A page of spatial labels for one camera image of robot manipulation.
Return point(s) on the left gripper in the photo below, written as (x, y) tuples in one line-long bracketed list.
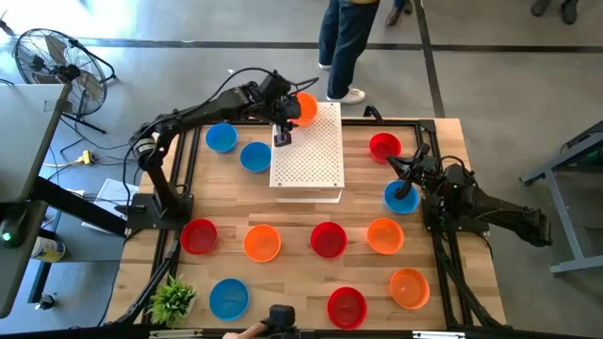
[(285, 110)]

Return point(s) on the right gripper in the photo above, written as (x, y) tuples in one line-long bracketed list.
[(426, 172)]

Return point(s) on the red mini bowl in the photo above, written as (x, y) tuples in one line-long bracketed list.
[(199, 237), (329, 240), (347, 308), (384, 143)]

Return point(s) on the blue mini bowl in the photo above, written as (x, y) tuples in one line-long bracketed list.
[(405, 205), (229, 300), (255, 157), (221, 139)]

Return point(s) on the orange mini bowl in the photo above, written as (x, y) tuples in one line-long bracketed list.
[(410, 288), (385, 236), (308, 109), (262, 243)]

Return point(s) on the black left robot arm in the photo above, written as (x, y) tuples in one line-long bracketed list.
[(212, 106)]

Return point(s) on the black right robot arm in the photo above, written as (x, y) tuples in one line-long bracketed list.
[(499, 207)]

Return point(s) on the white perforated metal shelf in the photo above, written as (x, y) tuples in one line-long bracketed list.
[(313, 155)]

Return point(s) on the person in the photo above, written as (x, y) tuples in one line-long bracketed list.
[(539, 7), (344, 42), (393, 16)]

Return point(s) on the person's hand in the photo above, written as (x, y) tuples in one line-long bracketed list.
[(245, 332)]

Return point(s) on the small green potted plant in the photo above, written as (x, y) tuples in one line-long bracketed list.
[(172, 301)]

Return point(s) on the black floor fan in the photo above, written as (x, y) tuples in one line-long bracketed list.
[(47, 56)]

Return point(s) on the grey desk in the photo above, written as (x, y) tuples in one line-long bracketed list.
[(28, 141)]

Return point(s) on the white yellow spray can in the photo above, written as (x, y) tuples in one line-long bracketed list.
[(47, 249)]

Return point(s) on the black device with green light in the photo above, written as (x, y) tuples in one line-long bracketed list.
[(14, 226)]

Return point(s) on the black desk castor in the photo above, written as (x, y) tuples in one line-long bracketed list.
[(45, 301)]

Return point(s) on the black aluminium table frame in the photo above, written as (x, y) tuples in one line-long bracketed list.
[(377, 122)]

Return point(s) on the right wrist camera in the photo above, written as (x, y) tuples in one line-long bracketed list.
[(454, 175)]

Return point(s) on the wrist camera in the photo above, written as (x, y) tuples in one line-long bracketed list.
[(274, 85), (454, 175)]

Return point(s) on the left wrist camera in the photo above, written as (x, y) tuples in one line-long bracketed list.
[(274, 85)]

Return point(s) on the grey metal workbench frame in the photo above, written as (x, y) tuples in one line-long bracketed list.
[(565, 221)]

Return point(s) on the black table-level camera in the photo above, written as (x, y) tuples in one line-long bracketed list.
[(281, 314)]

